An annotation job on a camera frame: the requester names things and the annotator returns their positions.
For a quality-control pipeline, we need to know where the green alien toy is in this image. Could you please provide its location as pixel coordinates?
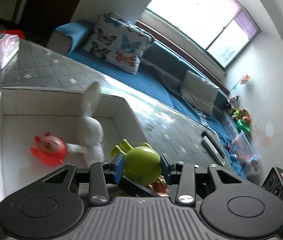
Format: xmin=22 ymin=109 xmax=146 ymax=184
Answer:
xmin=110 ymin=139 xmax=169 ymax=195

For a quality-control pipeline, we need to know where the red round pig toy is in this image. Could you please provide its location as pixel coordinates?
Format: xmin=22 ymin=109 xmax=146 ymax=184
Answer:
xmin=30 ymin=132 xmax=67 ymax=166

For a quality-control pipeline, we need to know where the grey quilted star tablecloth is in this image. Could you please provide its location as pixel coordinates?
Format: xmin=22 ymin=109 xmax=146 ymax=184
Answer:
xmin=0 ymin=38 xmax=232 ymax=170

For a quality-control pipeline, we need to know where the grey remote control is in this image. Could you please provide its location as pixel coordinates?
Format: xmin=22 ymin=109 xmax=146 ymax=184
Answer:
xmin=202 ymin=131 xmax=226 ymax=166

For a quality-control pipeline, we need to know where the white rabbit figurine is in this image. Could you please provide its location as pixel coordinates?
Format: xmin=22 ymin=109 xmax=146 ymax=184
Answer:
xmin=66 ymin=81 xmax=105 ymax=167

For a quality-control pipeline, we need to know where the clear plastic toy bin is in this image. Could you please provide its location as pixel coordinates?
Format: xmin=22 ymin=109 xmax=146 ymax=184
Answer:
xmin=229 ymin=131 xmax=259 ymax=173

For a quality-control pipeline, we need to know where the pile of stuffed toys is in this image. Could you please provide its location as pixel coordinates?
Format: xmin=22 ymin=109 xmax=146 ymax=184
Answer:
xmin=228 ymin=95 xmax=251 ymax=135

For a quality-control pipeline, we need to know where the white cushion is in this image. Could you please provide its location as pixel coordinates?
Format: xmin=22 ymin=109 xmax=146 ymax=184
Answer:
xmin=180 ymin=70 xmax=218 ymax=116

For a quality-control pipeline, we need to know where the blue sofa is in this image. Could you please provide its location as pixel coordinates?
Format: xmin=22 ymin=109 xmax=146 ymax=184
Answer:
xmin=47 ymin=20 xmax=248 ymax=179

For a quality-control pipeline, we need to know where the white cardboard storage box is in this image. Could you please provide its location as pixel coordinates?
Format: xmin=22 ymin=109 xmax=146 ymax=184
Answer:
xmin=0 ymin=87 xmax=146 ymax=202

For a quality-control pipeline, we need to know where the butterfly print pillow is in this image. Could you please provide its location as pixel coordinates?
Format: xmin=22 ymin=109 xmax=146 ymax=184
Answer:
xmin=83 ymin=11 xmax=155 ymax=75

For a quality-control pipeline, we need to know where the pink tissue pack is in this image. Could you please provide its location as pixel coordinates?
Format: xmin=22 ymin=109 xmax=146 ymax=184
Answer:
xmin=0 ymin=33 xmax=20 ymax=70

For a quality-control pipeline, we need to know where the window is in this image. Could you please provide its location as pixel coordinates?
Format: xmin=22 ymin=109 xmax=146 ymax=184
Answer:
xmin=140 ymin=0 xmax=259 ymax=70

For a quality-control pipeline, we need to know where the wall flower decoration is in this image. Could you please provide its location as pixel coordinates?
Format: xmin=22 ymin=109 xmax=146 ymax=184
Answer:
xmin=231 ymin=75 xmax=250 ymax=91

